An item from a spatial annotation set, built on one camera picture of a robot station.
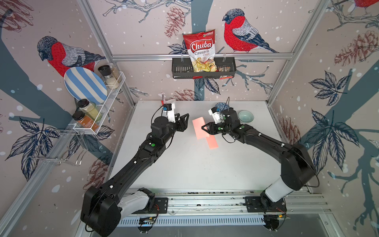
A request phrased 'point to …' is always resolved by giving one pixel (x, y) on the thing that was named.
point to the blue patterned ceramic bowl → (221, 106)
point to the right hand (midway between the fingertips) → (202, 126)
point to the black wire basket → (182, 68)
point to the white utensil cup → (169, 101)
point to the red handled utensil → (162, 101)
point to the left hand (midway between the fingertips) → (187, 111)
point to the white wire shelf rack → (80, 129)
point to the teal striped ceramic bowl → (245, 116)
